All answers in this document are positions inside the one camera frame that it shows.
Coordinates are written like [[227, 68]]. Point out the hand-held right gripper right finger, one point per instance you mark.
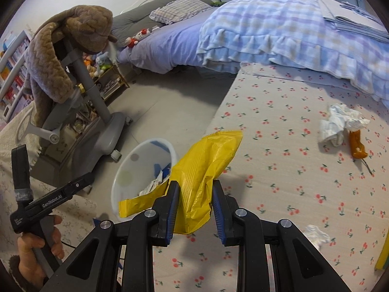
[[218, 211]]

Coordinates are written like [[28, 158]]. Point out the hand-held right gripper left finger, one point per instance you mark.
[[170, 211]]

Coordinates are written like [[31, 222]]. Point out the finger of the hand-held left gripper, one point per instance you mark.
[[21, 170], [80, 184]]

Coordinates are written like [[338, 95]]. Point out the yellow snack bag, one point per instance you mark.
[[206, 158]]

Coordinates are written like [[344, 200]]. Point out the white patterned plastic trash bin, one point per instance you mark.
[[133, 170]]

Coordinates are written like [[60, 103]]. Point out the person's left forearm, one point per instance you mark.
[[18, 281]]

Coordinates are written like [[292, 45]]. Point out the person's left hand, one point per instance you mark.
[[29, 258]]

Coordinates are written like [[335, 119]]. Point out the floral print cloth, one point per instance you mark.
[[12, 182]]

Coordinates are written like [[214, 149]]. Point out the cherry print tablecloth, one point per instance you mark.
[[273, 188]]

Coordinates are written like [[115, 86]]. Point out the bookshelf with books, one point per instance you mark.
[[13, 76]]

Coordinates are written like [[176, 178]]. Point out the small crumpled white tissue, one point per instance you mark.
[[317, 237]]

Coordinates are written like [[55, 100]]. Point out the wooden toy trolley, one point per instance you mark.
[[114, 82]]

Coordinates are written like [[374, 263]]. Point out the large crumpled white tissue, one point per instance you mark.
[[337, 124]]

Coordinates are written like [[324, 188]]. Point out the red plush toy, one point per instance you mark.
[[131, 42]]

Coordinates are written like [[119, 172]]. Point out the orange wrapper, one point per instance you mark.
[[357, 144]]

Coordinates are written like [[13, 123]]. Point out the black hairpin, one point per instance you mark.
[[367, 167]]

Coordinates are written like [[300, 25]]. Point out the brown plush blanket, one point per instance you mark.
[[85, 27]]

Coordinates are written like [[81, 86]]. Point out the white cat plush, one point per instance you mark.
[[143, 34]]

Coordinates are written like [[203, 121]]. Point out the bed with purple sheet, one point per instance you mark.
[[170, 45]]

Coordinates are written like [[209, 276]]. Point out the yellow wrapper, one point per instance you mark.
[[383, 260]]

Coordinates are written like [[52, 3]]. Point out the blue plaid ruffled blanket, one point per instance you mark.
[[273, 30]]

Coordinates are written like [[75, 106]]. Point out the plaid ruffled pillow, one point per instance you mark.
[[179, 9]]

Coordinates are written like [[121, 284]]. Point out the green toy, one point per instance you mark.
[[218, 4]]

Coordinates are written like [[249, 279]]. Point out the folded grey cloth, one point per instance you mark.
[[349, 15]]

